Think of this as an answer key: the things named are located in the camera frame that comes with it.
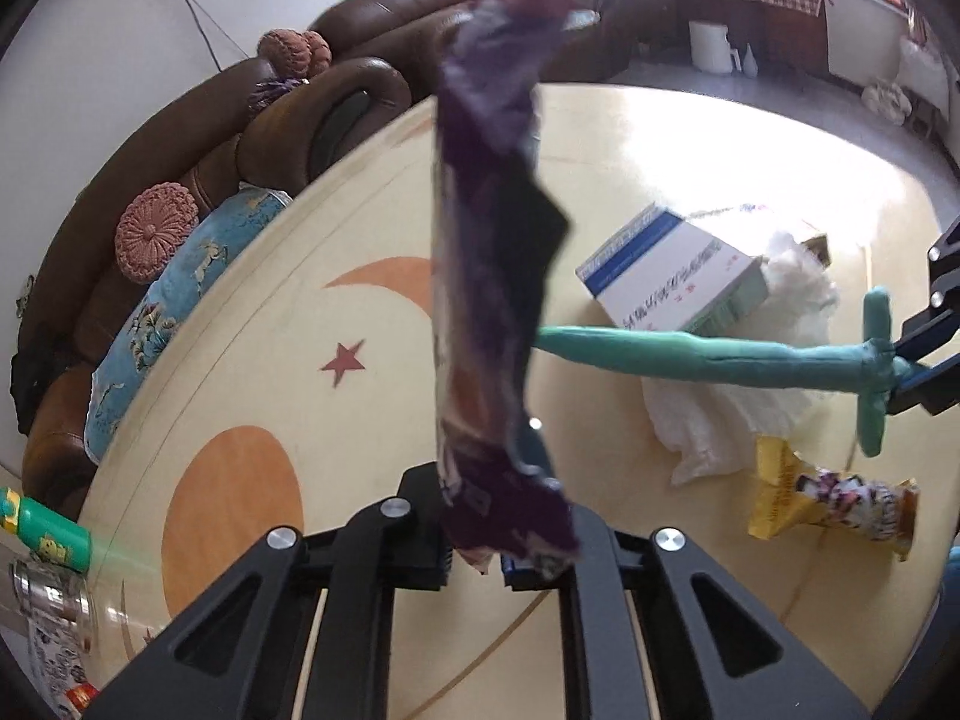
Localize small pink round cushion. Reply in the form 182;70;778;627
257;28;310;82
302;31;333;77

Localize wooden side table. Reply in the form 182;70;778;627
607;0;830;82

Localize white and blue carton box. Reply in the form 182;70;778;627
575;202;771;336

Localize black wall cable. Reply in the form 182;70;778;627
150;0;254;65

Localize black white patterned bed cover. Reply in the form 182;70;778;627
25;615;95;700

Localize green water bottle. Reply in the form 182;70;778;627
0;487;93;571

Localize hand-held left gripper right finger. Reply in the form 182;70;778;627
502;504;887;720

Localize large pink round cushion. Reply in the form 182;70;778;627
115;181;202;286

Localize cream coffee table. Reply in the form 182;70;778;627
75;79;952;720

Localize blue patterned cushion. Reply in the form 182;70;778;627
84;184;295;466

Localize brown leather sofa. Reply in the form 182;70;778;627
11;56;415;518

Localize purple knitted item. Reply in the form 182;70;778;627
249;77;306;119

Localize teal cloth tube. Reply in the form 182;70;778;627
534;287;931;460

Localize purple snack wrapper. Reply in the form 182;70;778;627
431;0;601;580

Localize yellow snack wrapper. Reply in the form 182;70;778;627
748;435;922;563

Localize white tissue paper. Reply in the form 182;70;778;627
643;231;839;488

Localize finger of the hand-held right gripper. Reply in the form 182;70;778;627
887;358;960;419
892;214;960;362

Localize white bags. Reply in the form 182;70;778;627
860;79;914;126

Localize black clothes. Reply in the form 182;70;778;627
9;349;55;437

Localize brown leather armchair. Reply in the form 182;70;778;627
306;0;632;85

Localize white round appliance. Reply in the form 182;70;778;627
688;19;734;76

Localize glass pitcher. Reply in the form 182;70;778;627
9;557;100;652

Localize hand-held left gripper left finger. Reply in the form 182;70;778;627
79;463;455;720

